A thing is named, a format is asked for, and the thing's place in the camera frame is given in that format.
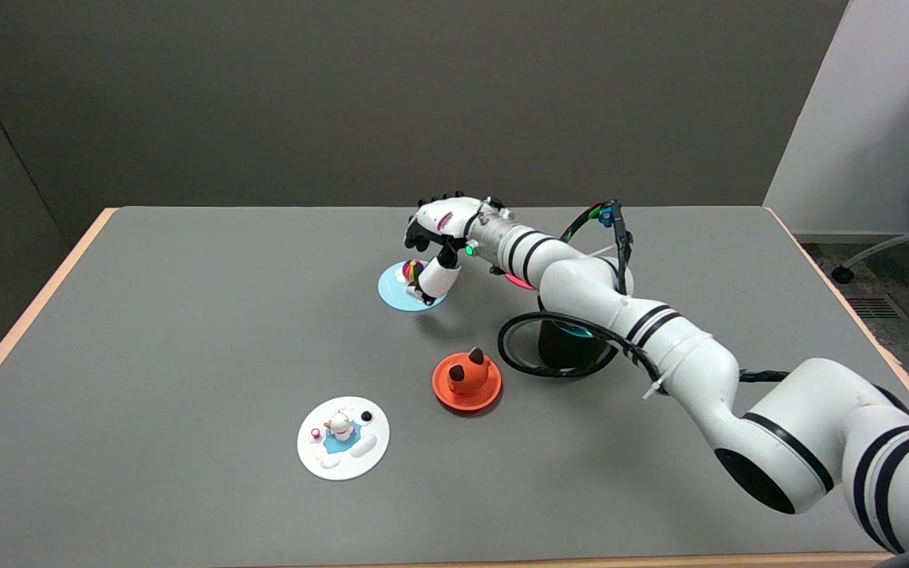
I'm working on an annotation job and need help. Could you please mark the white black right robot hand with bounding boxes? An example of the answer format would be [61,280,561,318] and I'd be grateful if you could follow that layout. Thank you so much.
[403,191,515,308]

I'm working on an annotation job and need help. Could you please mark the thick black looping cable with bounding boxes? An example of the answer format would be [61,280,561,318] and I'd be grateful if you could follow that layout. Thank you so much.
[496,311,667,395]

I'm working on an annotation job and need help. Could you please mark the office chair base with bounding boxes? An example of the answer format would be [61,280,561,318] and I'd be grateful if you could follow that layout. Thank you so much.
[831,177,909,286]

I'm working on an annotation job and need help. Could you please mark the light blue rainbow ball lid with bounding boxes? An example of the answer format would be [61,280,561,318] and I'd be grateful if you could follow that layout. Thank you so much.
[377,260,449,313]

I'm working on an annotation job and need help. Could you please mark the floor vent grille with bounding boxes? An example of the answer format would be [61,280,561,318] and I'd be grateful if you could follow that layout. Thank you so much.
[845,296,903,321]

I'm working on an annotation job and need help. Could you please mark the white lid with cat figurine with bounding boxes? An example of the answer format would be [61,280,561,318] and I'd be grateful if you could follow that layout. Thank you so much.
[297,396,391,481]

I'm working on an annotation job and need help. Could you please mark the orange fox cup lid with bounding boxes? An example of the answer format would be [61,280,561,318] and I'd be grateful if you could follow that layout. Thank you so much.
[432,347,503,413]

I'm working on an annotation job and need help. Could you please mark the black cable bundle coloured connectors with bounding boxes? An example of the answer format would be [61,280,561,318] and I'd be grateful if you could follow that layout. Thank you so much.
[557,199,634,297]

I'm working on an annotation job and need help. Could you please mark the black mug teal inside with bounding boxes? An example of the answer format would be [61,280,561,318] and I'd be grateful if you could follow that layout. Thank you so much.
[537,293,618,373]

